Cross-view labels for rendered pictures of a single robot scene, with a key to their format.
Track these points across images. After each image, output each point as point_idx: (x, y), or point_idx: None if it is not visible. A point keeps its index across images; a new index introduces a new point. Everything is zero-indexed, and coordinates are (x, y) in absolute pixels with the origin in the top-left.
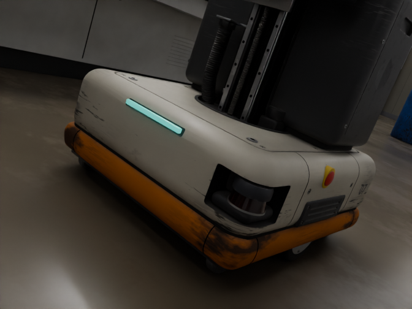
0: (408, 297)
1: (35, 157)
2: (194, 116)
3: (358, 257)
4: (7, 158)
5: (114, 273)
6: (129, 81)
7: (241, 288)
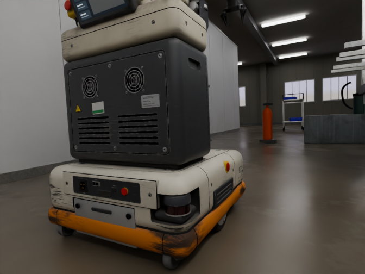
0: (45, 215)
1: (250, 199)
2: None
3: (54, 226)
4: (253, 195)
5: None
6: (213, 149)
7: None
